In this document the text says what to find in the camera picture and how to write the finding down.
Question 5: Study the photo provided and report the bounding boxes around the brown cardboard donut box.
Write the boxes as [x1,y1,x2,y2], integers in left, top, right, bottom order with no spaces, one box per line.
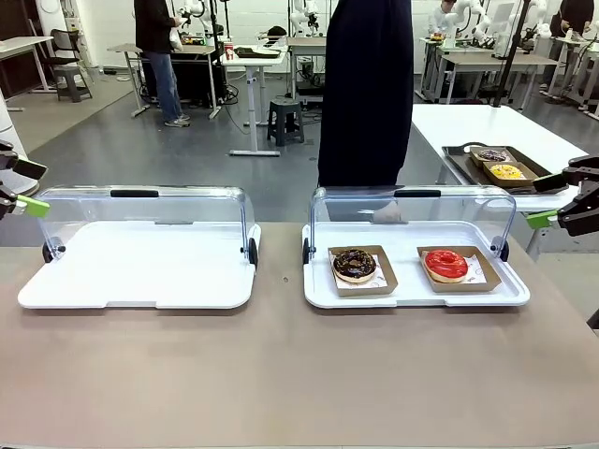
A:
[327,245,400,299]
[469,146,514,167]
[416,245,503,295]
[481,161,539,187]

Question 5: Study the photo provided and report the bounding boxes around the yellow sprinkled donut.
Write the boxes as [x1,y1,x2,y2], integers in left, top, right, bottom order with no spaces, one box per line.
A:
[489,164,523,181]

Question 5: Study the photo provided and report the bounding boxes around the dark brown serving tray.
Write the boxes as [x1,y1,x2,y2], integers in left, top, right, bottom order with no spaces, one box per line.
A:
[442,142,571,194]

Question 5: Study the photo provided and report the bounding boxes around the red glazed donut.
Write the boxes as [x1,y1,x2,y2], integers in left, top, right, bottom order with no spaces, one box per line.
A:
[422,250,469,284]

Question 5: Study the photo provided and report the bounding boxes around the background person dark clothes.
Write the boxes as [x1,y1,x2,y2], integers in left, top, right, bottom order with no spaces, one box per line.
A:
[551,0,596,93]

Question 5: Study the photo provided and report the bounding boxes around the background person blue jeans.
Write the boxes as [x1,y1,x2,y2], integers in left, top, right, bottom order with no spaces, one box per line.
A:
[133,0,192,128]

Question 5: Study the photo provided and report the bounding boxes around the background person white shirt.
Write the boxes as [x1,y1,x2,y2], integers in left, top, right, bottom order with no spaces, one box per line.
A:
[428,0,462,41]

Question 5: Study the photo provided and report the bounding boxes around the person in dark sweater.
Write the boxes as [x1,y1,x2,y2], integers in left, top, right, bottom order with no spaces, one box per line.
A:
[317,0,416,225]

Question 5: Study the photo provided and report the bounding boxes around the chocolate donut nut crumbs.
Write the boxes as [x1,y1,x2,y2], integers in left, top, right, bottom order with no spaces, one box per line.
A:
[331,249,378,284]

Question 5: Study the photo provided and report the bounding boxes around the person's right hand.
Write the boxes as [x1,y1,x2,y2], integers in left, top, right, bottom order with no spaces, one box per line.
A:
[373,204,406,225]

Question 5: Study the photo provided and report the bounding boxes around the light grey plastic stool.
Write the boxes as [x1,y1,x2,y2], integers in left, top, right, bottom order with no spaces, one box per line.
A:
[51,65,94,103]

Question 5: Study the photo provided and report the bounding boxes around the clear display case lid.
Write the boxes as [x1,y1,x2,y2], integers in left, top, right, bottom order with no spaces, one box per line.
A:
[302,185,518,263]
[35,185,259,271]

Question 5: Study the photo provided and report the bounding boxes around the white side table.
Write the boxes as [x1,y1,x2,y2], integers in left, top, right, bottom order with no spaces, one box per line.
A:
[411,103,591,256]

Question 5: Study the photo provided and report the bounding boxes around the white display case base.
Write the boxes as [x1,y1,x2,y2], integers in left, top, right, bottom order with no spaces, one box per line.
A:
[301,223,533,310]
[17,222,262,311]

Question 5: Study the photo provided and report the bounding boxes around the white background desk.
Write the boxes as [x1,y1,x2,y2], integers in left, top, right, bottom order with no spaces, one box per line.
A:
[0,36,55,113]

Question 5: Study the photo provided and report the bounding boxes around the black office chair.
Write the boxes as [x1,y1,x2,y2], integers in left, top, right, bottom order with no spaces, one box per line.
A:
[39,28,90,71]

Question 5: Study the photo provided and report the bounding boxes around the black tripod pole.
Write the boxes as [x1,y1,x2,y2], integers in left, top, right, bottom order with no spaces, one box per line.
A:
[493,0,534,109]

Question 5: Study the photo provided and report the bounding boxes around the long grey desk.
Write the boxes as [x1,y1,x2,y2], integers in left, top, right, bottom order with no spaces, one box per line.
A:
[434,51,559,108]

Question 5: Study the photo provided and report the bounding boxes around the grey desk white legs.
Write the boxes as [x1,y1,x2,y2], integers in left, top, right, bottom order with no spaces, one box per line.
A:
[107,42,224,121]

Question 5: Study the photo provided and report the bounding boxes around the dark tray on desk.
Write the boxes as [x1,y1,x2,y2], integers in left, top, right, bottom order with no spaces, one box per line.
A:
[232,46,282,60]

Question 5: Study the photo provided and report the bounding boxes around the dark grey step stool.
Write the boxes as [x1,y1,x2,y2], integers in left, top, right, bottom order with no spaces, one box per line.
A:
[266,97,305,148]

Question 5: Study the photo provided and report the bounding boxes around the white standing desk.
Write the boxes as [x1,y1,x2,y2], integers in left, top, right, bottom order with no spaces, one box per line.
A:
[219,44,290,158]

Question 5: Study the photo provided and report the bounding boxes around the grey background desk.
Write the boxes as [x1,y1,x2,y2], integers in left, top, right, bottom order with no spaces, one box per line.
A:
[285,36,329,105]

